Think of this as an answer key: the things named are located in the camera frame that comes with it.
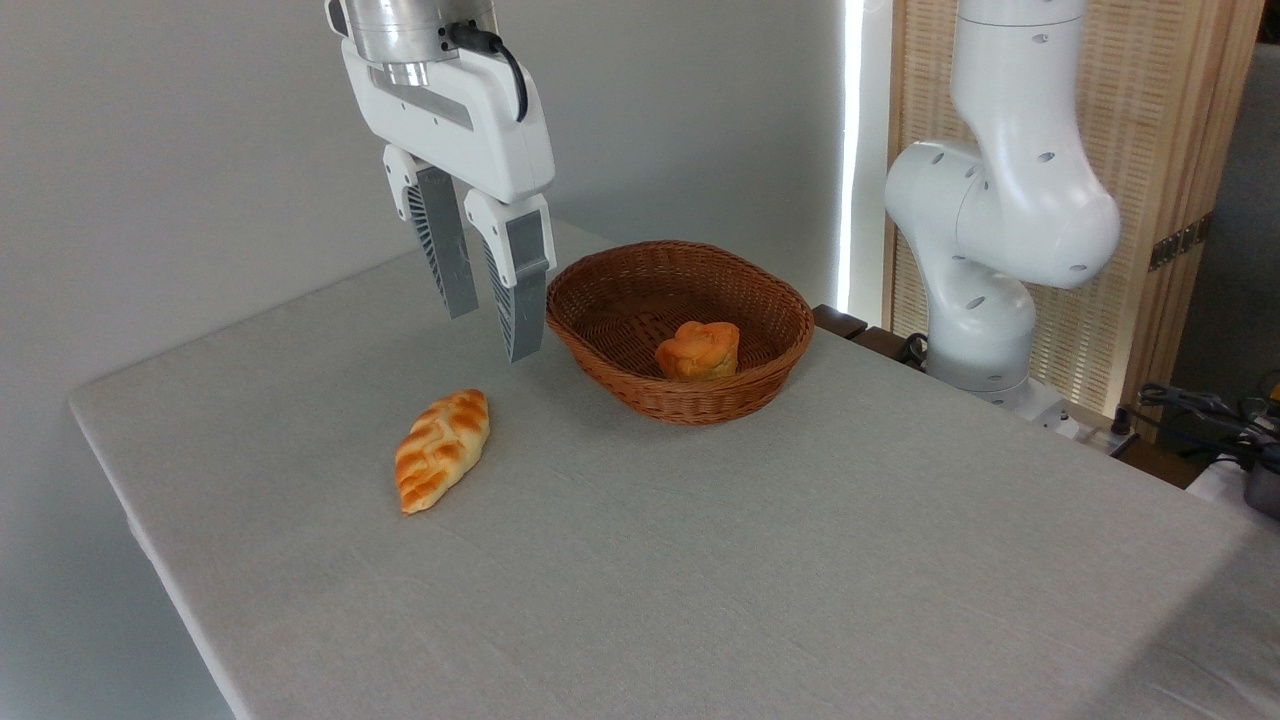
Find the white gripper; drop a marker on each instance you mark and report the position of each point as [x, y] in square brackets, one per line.
[480, 130]

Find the braided golden bread loaf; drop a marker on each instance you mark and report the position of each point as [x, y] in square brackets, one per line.
[442, 450]

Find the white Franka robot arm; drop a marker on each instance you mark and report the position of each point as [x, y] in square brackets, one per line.
[1010, 200]

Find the brown wicker basket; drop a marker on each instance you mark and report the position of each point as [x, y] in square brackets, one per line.
[640, 290]

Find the small round orange bun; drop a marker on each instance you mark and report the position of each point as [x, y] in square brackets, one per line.
[698, 352]

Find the grey tablecloth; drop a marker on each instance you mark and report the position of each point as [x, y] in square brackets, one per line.
[650, 560]

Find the metal screen hinge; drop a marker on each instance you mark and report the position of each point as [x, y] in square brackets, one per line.
[1180, 242]

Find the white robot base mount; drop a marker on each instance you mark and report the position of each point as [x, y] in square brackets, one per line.
[1045, 412]

